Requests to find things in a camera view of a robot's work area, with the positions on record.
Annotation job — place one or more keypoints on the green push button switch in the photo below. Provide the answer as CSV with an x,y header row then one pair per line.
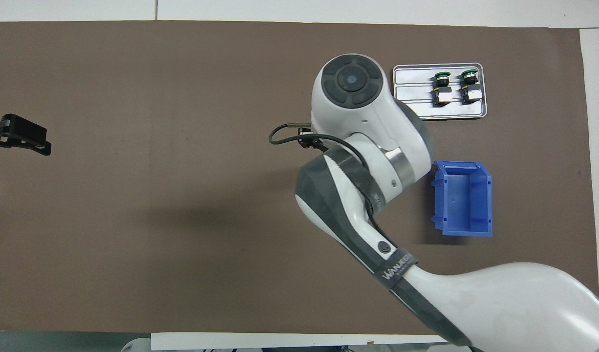
x,y
442,97
471,94

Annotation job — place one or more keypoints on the white round object below table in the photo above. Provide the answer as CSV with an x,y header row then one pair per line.
x,y
136,344

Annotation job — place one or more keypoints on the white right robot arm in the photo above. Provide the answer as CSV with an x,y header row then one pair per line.
x,y
500,303

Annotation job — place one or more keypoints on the brown table mat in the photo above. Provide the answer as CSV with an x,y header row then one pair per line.
x,y
133,220

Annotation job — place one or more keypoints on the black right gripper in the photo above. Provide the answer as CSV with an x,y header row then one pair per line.
x,y
311,139

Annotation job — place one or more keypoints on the silver metal tray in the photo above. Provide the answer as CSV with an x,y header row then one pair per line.
x,y
451,112

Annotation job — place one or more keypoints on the blue plastic storage bin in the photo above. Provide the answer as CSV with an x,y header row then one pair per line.
x,y
463,200

